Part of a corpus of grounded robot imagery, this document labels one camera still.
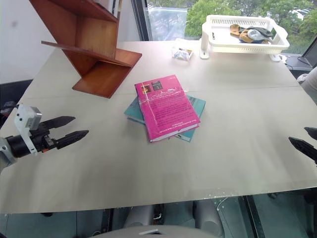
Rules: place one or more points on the clear plastic sheet on window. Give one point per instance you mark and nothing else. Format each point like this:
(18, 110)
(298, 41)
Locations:
(166, 23)

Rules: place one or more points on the silver robot leg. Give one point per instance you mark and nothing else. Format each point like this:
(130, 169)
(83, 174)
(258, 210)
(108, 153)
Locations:
(140, 215)
(209, 218)

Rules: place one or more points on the small clear plastic packet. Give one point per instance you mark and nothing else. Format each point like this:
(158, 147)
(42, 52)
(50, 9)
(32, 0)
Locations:
(182, 53)

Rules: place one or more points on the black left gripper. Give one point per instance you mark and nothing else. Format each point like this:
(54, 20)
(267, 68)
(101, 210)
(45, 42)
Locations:
(42, 138)

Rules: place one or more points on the dark laptop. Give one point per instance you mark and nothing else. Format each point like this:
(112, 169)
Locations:
(311, 53)

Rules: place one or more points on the yellow brown glove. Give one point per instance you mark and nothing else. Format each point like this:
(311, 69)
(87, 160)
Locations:
(239, 33)

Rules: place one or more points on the person in grey clothing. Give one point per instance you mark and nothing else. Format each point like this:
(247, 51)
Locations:
(309, 83)

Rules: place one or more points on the teal book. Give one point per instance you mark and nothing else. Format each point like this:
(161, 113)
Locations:
(197, 104)

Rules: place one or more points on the pink book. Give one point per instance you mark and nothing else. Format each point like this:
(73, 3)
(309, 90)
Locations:
(168, 109)

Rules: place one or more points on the grey robot torso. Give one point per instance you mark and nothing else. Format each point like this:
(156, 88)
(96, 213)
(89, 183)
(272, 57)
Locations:
(148, 231)

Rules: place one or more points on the grey green cloth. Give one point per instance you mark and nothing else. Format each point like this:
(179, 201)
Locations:
(258, 33)

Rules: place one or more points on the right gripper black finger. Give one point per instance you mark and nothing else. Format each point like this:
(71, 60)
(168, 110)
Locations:
(305, 148)
(312, 132)

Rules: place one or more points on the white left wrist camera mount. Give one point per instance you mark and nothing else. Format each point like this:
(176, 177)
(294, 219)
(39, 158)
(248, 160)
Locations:
(24, 116)

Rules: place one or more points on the black equipment beside table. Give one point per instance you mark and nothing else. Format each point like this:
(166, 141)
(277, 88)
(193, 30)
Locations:
(12, 91)

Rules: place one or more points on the brown wooden bookshelf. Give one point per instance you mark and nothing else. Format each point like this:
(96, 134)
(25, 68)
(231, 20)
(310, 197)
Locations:
(99, 37)

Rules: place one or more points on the white plastic basket rack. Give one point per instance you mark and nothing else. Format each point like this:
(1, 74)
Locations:
(247, 47)

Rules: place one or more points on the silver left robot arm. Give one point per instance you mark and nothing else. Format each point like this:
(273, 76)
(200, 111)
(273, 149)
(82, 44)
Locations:
(10, 148)

